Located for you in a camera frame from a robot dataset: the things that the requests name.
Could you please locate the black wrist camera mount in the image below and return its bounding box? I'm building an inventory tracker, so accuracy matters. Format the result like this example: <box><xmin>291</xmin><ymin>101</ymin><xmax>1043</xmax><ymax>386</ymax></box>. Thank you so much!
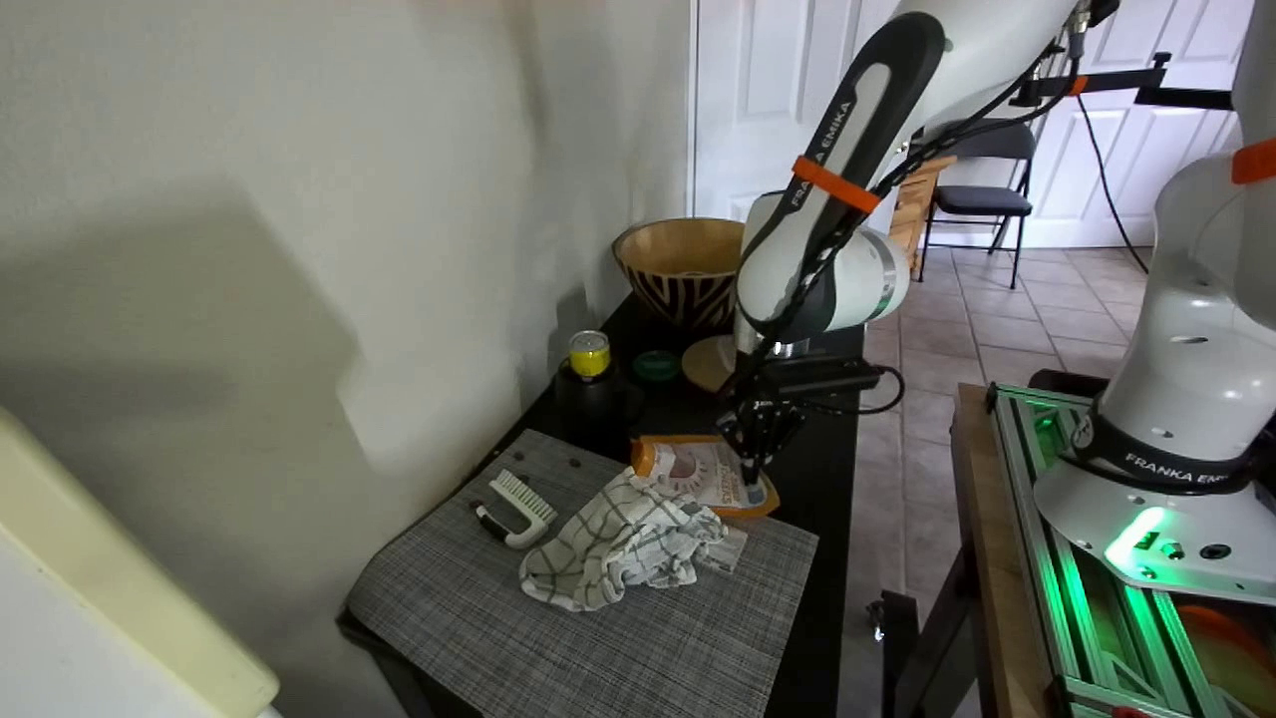
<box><xmin>768</xmin><ymin>354</ymin><xmax>907</xmax><ymax>421</ymax></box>

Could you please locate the white panelled door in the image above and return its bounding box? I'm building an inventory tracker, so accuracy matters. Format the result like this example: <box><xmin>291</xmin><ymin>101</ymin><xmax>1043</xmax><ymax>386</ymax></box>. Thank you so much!
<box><xmin>685</xmin><ymin>0</ymin><xmax>1276</xmax><ymax>257</ymax></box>

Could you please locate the black folding chair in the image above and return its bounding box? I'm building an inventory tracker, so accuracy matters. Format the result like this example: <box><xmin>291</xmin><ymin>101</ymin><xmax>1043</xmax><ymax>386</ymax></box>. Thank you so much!
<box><xmin>914</xmin><ymin>117</ymin><xmax>1043</xmax><ymax>294</ymax></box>

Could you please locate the black clamp lever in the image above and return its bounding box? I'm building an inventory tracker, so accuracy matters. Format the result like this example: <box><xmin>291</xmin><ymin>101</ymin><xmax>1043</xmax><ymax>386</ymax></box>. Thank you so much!
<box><xmin>864</xmin><ymin>587</ymin><xmax>923</xmax><ymax>718</ymax></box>

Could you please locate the aluminium frame rail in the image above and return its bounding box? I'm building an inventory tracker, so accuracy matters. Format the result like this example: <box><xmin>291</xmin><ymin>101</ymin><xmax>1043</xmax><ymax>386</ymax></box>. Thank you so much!
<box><xmin>992</xmin><ymin>379</ymin><xmax>1276</xmax><ymax>718</ymax></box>

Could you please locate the orange packet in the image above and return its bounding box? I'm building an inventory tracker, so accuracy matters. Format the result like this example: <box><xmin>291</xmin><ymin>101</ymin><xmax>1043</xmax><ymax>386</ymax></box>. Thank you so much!
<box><xmin>624</xmin><ymin>427</ymin><xmax>784</xmax><ymax>526</ymax></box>

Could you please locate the black table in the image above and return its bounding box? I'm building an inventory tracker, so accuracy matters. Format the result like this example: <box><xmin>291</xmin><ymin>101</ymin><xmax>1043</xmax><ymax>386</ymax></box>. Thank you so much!
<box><xmin>333</xmin><ymin>293</ymin><xmax>869</xmax><ymax>718</ymax></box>

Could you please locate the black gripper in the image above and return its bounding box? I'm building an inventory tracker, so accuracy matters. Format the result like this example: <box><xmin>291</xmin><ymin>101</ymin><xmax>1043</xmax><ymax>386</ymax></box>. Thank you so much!
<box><xmin>717</xmin><ymin>349</ymin><xmax>808</xmax><ymax>490</ymax></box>

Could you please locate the black hanging cable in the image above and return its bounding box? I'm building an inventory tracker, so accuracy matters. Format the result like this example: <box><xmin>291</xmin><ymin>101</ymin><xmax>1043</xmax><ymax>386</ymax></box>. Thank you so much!
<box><xmin>1068</xmin><ymin>88</ymin><xmax>1156</xmax><ymax>278</ymax></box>

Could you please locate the dark jar yellow lid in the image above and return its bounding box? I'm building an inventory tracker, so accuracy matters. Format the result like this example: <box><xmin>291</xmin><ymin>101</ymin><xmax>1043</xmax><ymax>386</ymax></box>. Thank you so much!
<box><xmin>563</xmin><ymin>328</ymin><xmax>624</xmax><ymax>433</ymax></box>

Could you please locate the black boom bar orange tape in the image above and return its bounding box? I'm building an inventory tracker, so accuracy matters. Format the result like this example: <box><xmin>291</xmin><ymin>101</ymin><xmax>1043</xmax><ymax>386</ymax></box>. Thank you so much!
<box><xmin>1006</xmin><ymin>48</ymin><xmax>1245</xmax><ymax>117</ymax></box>

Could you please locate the grey woven placemat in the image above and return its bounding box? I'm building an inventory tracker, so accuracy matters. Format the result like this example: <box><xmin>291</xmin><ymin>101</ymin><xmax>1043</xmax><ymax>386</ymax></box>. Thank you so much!
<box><xmin>343</xmin><ymin>423</ymin><xmax>826</xmax><ymax>718</ymax></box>

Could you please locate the checkered crumpled cloth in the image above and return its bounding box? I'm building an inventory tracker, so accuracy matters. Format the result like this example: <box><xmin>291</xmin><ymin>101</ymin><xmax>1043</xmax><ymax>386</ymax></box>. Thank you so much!
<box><xmin>515</xmin><ymin>462</ymin><xmax>753</xmax><ymax>617</ymax></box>

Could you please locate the round wooden coaster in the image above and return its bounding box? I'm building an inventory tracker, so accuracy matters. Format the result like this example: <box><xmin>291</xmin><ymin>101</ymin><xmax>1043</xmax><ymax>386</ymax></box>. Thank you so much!
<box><xmin>679</xmin><ymin>332</ymin><xmax>749</xmax><ymax>401</ymax></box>

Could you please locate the wooden board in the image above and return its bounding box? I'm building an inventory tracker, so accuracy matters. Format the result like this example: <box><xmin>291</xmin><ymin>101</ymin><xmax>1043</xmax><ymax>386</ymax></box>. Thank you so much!
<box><xmin>946</xmin><ymin>379</ymin><xmax>1055</xmax><ymax>718</ymax></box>

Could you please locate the patterned wooden bowl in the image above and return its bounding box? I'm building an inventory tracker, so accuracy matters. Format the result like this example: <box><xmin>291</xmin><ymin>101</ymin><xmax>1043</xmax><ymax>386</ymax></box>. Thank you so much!
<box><xmin>604</xmin><ymin>215</ymin><xmax>753</xmax><ymax>336</ymax></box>

